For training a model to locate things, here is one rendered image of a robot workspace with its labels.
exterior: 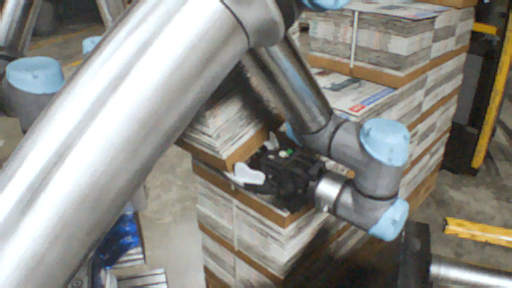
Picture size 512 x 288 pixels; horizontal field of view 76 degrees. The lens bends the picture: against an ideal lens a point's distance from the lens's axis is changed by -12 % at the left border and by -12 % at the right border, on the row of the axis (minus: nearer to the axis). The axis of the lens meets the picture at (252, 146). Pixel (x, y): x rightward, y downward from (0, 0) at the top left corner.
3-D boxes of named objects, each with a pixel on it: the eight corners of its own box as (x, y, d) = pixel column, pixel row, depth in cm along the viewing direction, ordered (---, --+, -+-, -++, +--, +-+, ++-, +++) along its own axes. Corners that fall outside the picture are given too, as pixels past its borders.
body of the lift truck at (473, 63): (385, 137, 268) (402, 29, 230) (413, 116, 303) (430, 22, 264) (475, 171, 226) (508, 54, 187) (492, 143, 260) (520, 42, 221)
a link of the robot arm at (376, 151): (333, 116, 56) (326, 177, 62) (397, 143, 49) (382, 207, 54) (362, 105, 61) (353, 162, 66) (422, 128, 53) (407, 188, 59)
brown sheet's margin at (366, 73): (306, 64, 138) (307, 53, 136) (345, 51, 157) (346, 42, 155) (400, 89, 115) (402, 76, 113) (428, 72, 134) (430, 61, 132)
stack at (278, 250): (204, 297, 144) (183, 105, 104) (357, 182, 217) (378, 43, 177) (276, 358, 120) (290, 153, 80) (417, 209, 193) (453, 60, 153)
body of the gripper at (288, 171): (280, 134, 73) (333, 155, 65) (286, 165, 78) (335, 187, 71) (255, 158, 69) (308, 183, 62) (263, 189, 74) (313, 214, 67)
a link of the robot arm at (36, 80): (49, 134, 70) (33, 70, 63) (4, 128, 72) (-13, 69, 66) (83, 110, 80) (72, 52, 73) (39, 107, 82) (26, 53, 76)
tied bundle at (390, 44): (305, 66, 139) (309, 4, 127) (345, 53, 157) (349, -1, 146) (399, 91, 116) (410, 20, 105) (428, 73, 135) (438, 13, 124)
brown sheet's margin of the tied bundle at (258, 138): (182, 150, 85) (176, 136, 83) (263, 85, 99) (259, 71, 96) (229, 175, 75) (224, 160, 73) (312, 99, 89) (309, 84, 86)
